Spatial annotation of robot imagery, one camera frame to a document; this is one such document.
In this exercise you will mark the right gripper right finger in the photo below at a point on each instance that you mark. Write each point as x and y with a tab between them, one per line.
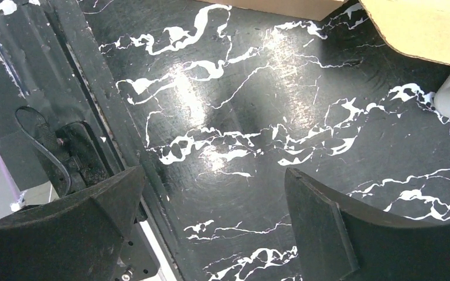
342	238

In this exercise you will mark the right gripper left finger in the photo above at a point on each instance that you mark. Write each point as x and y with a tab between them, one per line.
77	237

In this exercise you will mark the brown cardboard box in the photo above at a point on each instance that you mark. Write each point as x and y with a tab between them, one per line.
419	29

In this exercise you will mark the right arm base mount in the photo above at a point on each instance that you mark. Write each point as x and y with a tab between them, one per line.
73	161

